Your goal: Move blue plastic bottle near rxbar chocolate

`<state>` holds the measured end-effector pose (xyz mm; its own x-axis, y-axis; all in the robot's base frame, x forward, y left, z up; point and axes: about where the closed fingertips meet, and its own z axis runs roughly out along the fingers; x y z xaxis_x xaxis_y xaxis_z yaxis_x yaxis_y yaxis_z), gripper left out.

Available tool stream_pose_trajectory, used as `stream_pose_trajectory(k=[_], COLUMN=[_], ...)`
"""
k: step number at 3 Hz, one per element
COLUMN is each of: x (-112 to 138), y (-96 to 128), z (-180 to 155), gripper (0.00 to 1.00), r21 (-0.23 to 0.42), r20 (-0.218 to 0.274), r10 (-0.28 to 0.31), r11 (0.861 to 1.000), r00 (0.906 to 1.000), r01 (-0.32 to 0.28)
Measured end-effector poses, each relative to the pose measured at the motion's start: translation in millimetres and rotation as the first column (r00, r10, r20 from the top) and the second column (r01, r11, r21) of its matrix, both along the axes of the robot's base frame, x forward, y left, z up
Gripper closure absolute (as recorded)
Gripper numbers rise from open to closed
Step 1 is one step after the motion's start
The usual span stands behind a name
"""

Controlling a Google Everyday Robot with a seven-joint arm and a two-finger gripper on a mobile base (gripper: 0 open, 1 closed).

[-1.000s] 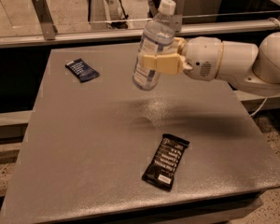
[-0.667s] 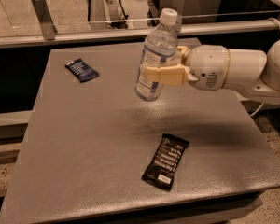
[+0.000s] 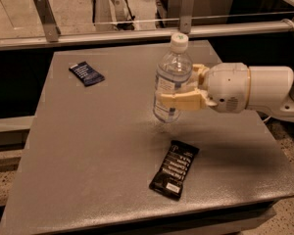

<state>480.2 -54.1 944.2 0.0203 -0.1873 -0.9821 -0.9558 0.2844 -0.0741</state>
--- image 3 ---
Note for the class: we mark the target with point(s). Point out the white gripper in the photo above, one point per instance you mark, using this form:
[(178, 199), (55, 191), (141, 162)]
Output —
[(227, 86)]

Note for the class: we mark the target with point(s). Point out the clear blue-label plastic bottle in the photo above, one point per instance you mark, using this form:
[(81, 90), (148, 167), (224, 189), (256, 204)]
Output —
[(172, 73)]

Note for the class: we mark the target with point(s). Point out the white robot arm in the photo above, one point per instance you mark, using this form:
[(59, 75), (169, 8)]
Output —
[(271, 91)]

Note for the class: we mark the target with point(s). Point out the black rxbar chocolate wrapper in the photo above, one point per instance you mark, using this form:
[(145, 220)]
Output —
[(168, 180)]

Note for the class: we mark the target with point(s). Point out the blue snack bar wrapper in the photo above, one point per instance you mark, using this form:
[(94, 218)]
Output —
[(86, 74)]

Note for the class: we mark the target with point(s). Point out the right metal rail bracket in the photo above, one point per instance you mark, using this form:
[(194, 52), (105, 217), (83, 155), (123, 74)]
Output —
[(185, 15)]

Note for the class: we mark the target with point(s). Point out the metal rail bracket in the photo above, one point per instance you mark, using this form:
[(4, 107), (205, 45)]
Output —
[(185, 15), (50, 28)]

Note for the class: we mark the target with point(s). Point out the horizontal metal rail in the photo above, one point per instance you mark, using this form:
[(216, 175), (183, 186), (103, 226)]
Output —
[(203, 31)]

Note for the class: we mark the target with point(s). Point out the left metal rail bracket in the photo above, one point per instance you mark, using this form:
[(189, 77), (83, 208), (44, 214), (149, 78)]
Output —
[(50, 28)]

